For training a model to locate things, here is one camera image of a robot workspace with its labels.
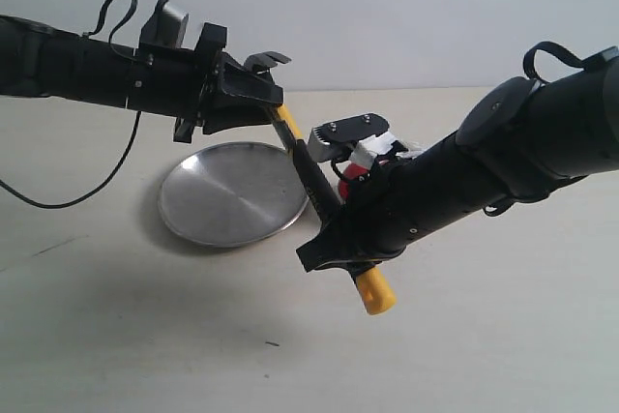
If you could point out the round steel plate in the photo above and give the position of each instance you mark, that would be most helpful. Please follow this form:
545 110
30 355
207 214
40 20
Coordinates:
231 195

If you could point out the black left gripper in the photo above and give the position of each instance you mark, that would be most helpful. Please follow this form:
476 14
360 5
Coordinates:
171 81

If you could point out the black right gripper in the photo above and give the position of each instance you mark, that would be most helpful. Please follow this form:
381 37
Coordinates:
381 231

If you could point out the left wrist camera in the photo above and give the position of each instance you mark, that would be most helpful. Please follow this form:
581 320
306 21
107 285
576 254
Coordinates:
166 26

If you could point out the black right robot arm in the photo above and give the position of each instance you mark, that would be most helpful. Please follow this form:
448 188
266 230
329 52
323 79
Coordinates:
532 135

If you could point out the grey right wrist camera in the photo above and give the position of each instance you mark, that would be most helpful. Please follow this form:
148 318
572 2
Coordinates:
359 139

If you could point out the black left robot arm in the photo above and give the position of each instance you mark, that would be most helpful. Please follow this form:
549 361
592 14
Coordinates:
38 61

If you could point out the red dome push button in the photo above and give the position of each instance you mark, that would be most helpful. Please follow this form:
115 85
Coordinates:
362 187

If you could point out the yellow black claw hammer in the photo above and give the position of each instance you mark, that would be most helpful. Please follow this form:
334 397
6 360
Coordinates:
375 292

